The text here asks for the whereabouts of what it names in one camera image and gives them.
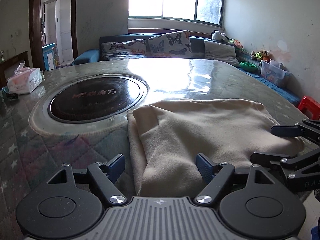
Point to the red plastic stool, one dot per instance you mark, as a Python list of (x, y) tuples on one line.
[(308, 104)]

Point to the beige cloth garment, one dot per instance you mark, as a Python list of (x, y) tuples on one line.
[(165, 138)]

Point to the blue white cabinet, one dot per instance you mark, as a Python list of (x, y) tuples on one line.
[(48, 56)]

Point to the black round induction cooktop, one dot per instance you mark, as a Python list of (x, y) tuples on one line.
[(96, 98)]

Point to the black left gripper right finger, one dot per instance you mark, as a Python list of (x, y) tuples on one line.
[(252, 202)]

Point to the colourful plush toys pile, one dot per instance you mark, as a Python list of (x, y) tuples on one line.
[(261, 55)]

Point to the butterfly pillow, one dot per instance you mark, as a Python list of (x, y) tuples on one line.
[(134, 49), (171, 45)]

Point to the tissue box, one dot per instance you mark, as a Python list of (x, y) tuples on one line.
[(25, 79)]

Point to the green bowl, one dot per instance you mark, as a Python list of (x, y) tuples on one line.
[(248, 67)]

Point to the blue corner sofa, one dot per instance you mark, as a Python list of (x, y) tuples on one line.
[(197, 45)]

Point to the window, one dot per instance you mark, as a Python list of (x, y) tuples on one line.
[(203, 11)]

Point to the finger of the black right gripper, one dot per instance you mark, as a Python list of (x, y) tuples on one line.
[(298, 174), (308, 129)]

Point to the clear plastic storage box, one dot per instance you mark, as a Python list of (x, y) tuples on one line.
[(273, 74)]

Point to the brown door frame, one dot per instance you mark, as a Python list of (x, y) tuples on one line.
[(35, 33)]

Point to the butterfly pillow right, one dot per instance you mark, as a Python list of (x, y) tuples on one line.
[(171, 45)]

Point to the panda plush toy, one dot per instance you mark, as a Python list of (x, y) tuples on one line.
[(218, 36)]

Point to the grey cushion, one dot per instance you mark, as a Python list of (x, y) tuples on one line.
[(221, 52)]

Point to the butterfly pillow left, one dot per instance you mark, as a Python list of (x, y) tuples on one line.
[(134, 49)]

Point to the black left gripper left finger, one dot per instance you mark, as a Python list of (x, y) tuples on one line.
[(71, 202)]

